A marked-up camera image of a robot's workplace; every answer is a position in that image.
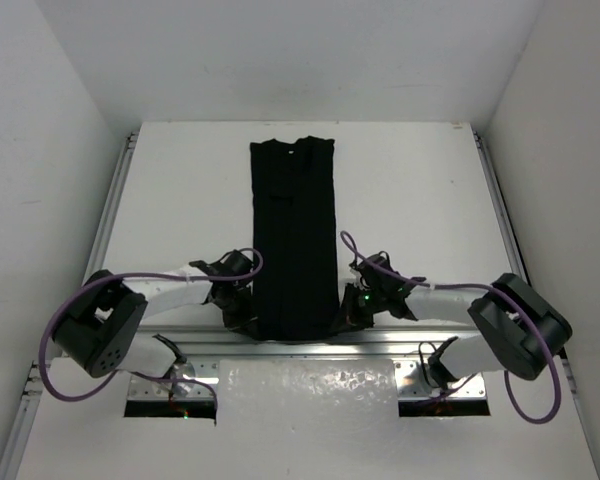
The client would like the aluminium right side rail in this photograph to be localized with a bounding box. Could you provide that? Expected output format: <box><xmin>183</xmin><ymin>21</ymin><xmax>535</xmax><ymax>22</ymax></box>
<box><xmin>472</xmin><ymin>129</ymin><xmax>579</xmax><ymax>401</ymax></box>

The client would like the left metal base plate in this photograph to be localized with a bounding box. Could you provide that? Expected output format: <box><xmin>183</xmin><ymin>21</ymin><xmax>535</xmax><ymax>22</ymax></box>
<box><xmin>127</xmin><ymin>357</ymin><xmax>219</xmax><ymax>402</ymax></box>

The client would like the aluminium rail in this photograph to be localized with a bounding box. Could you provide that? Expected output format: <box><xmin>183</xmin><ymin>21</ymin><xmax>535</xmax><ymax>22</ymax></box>
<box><xmin>137</xmin><ymin>325</ymin><xmax>479</xmax><ymax>359</ymax></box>
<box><xmin>0</xmin><ymin>130</ymin><xmax>139</xmax><ymax>479</ymax></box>
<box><xmin>472</xmin><ymin>129</ymin><xmax>579</xmax><ymax>401</ymax></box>

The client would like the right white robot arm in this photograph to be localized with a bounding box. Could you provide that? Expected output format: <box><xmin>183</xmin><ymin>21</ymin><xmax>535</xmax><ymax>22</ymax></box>
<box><xmin>332</xmin><ymin>251</ymin><xmax>573</xmax><ymax>388</ymax></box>

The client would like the white front cover panel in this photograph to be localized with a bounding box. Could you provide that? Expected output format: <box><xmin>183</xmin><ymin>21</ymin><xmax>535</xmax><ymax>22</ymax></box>
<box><xmin>18</xmin><ymin>360</ymin><xmax>596</xmax><ymax>479</ymax></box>

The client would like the black t shirt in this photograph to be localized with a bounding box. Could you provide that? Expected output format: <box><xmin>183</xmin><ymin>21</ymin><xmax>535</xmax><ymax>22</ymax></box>
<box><xmin>250</xmin><ymin>137</ymin><xmax>339</xmax><ymax>341</ymax></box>

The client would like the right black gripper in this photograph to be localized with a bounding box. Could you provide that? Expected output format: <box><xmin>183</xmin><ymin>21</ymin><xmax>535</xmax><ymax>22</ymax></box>
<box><xmin>330</xmin><ymin>282</ymin><xmax>386</xmax><ymax>333</ymax></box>

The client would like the metal base plate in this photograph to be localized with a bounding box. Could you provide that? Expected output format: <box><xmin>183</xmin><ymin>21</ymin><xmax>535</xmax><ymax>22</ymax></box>
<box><xmin>127</xmin><ymin>357</ymin><xmax>219</xmax><ymax>402</ymax></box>
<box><xmin>393</xmin><ymin>356</ymin><xmax>487</xmax><ymax>402</ymax></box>

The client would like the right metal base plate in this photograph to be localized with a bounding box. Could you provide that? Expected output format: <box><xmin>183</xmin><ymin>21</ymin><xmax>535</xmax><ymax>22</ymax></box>
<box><xmin>393</xmin><ymin>356</ymin><xmax>487</xmax><ymax>402</ymax></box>

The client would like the aluminium left side rail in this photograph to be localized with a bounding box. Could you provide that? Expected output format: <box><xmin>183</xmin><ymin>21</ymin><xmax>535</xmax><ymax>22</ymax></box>
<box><xmin>0</xmin><ymin>130</ymin><xmax>139</xmax><ymax>479</ymax></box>

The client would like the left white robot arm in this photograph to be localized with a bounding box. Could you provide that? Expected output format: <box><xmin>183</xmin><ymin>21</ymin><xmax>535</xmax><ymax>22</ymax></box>
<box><xmin>50</xmin><ymin>248</ymin><xmax>263</xmax><ymax>378</ymax></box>

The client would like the aluminium front rail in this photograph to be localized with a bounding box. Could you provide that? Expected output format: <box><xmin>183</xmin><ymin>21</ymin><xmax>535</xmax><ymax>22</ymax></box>
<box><xmin>137</xmin><ymin>325</ymin><xmax>479</xmax><ymax>359</ymax></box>

